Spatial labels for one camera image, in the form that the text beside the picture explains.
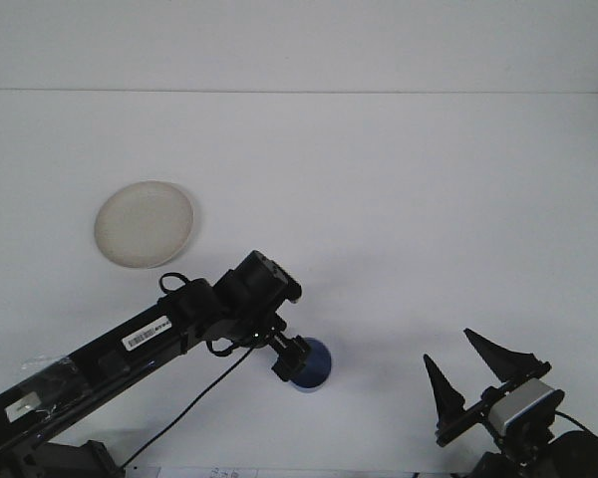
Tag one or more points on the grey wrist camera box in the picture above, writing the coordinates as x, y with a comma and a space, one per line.
520, 401

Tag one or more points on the pale blue cup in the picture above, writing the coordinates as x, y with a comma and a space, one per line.
319, 366

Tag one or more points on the pale round plate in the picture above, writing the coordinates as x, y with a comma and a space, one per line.
144, 224

